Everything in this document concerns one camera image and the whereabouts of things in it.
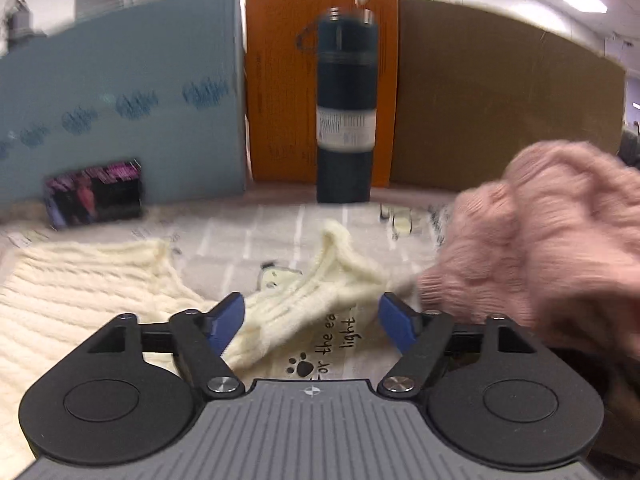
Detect dark blue insulated bottle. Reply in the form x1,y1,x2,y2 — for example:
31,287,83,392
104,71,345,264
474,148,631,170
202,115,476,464
297,6,379,204

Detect orange cardboard board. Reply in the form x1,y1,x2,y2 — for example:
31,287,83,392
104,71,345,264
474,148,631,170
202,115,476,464
244,0,399,188

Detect brown cardboard board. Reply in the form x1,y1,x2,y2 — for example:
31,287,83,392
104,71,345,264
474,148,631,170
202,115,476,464
389,0,629,192

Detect small clear glass jar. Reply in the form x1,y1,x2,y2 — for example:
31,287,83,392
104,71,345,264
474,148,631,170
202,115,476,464
379,204,416,241

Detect pink knit sweater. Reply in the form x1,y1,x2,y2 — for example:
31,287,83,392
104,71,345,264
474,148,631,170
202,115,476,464
416,141,640,352

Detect cream knit sweater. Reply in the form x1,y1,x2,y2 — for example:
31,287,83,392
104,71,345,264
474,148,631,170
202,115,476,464
0,219,396,466

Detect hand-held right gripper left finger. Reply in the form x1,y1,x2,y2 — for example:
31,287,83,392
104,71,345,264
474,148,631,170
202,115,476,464
86,292,246,399

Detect printed white blanket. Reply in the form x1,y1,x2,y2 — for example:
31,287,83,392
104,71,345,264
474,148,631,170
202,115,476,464
0,198,461,384

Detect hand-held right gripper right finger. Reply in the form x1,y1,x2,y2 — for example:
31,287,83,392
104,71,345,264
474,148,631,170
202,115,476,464
377,292,536,399

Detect dark photo card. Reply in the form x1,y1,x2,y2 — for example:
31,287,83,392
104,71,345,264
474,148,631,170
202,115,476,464
43,159,145,231

